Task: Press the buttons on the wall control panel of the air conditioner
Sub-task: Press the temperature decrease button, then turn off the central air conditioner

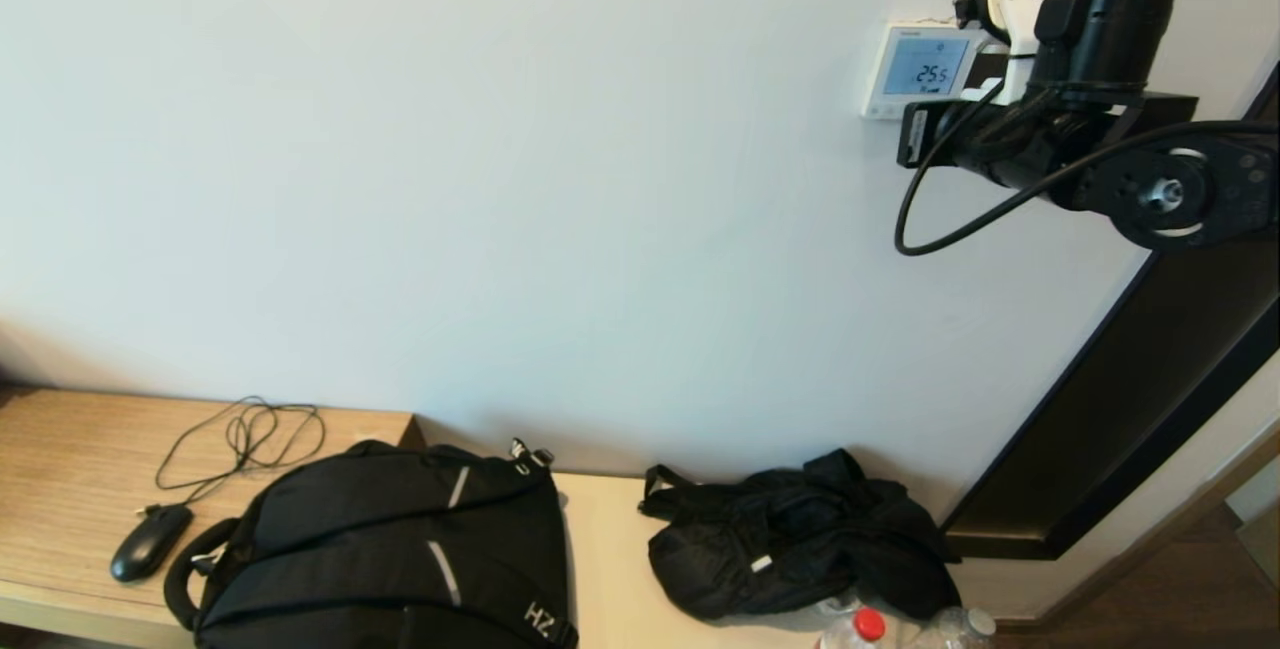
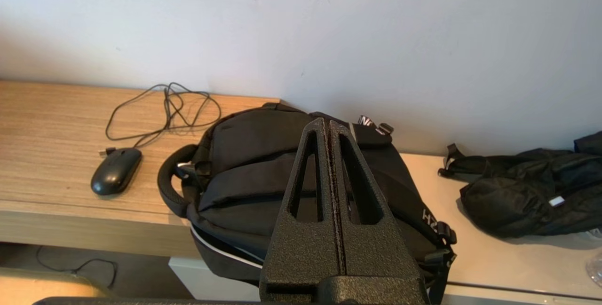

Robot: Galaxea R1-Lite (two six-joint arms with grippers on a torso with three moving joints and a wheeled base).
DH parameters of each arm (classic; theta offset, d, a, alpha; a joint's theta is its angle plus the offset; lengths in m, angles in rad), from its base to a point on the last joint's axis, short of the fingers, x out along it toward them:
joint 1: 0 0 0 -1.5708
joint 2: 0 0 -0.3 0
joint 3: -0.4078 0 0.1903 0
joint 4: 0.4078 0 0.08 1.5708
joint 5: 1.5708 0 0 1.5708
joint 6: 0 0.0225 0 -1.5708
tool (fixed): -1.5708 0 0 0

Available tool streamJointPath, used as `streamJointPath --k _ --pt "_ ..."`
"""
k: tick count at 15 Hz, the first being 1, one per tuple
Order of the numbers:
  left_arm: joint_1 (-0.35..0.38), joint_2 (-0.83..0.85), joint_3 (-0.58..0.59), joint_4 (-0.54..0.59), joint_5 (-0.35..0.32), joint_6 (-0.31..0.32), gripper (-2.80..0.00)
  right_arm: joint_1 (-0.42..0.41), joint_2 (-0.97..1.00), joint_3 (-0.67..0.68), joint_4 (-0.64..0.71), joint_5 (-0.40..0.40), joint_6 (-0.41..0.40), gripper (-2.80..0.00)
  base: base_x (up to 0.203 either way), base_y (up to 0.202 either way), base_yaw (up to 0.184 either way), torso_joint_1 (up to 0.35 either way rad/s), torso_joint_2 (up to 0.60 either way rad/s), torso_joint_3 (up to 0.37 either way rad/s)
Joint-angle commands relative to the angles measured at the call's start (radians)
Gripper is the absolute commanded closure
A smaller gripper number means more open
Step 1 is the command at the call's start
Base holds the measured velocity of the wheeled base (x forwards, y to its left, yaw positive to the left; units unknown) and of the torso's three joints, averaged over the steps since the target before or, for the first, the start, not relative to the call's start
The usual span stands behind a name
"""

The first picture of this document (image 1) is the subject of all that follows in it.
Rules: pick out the dark brown door frame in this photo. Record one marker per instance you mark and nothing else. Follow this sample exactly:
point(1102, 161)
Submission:
point(1150, 409)

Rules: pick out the black computer mouse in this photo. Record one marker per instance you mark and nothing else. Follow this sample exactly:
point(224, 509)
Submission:
point(150, 541)

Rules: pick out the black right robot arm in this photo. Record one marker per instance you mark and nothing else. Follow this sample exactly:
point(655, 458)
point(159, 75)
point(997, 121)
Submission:
point(1230, 194)

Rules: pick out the white wall thermostat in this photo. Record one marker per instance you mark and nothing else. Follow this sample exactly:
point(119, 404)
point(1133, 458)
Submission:
point(890, 69)

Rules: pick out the black backpack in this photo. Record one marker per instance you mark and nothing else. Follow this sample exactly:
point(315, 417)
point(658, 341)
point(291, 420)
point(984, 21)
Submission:
point(380, 549)

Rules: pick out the crumpled black fabric bag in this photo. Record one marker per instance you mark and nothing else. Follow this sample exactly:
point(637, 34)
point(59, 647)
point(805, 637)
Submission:
point(800, 549)

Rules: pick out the clear bottle with grey cap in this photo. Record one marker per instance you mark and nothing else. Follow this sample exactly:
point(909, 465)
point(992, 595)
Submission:
point(955, 629)

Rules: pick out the clear bottle with red cap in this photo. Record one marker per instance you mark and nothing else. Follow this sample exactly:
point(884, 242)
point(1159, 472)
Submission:
point(865, 626)

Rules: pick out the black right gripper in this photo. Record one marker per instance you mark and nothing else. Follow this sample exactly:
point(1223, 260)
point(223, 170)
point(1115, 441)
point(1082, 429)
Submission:
point(1105, 29)

